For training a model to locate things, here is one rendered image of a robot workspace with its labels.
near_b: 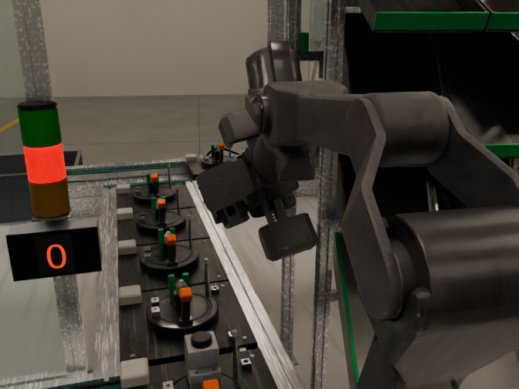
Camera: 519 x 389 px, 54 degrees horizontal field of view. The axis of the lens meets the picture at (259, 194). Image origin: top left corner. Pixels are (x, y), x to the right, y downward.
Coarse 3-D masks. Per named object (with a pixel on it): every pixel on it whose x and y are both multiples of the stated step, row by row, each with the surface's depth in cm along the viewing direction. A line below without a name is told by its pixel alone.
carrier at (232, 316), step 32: (128, 288) 106; (192, 288) 110; (224, 288) 110; (128, 320) 98; (160, 320) 95; (192, 320) 93; (224, 320) 98; (128, 352) 89; (160, 352) 89; (224, 352) 90
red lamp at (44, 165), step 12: (60, 144) 70; (36, 156) 67; (48, 156) 68; (60, 156) 70; (36, 168) 68; (48, 168) 68; (60, 168) 70; (36, 180) 69; (48, 180) 69; (60, 180) 70
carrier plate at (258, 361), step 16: (240, 352) 89; (256, 352) 89; (160, 368) 85; (176, 368) 85; (224, 368) 85; (240, 368) 85; (256, 368) 85; (144, 384) 81; (160, 384) 81; (256, 384) 81; (272, 384) 81
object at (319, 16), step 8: (304, 0) 925; (320, 0) 868; (304, 8) 928; (320, 8) 872; (352, 8) 879; (304, 16) 930; (320, 16) 876; (304, 24) 933; (320, 24) 881; (320, 32) 885; (320, 40) 889; (312, 48) 892
